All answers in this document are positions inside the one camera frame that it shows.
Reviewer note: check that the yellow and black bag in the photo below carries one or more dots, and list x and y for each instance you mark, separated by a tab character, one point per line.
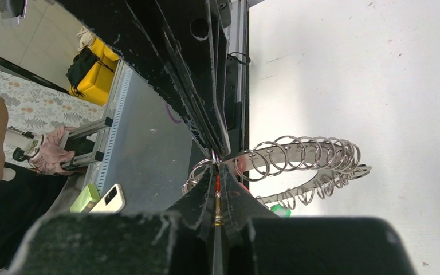
92	72

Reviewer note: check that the silver key with green tag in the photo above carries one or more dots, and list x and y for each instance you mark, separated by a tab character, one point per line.
281	211

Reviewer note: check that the metal disc keyring with rings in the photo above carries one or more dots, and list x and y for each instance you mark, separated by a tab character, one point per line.
335	161

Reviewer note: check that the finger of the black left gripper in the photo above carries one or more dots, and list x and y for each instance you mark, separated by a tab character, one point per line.
134	31
196	44

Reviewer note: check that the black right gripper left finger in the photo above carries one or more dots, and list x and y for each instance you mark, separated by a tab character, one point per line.
190	229

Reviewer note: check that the green small box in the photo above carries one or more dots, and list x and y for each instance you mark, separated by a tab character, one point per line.
86	199

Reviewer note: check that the pink cloth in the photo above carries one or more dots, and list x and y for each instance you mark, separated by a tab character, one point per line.
51	155

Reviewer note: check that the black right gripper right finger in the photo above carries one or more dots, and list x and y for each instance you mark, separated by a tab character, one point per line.
241	255

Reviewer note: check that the aluminium frame rail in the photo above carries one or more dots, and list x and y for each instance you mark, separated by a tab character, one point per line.
89	141

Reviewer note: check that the white smartphone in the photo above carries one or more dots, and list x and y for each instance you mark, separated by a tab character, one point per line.
112	202

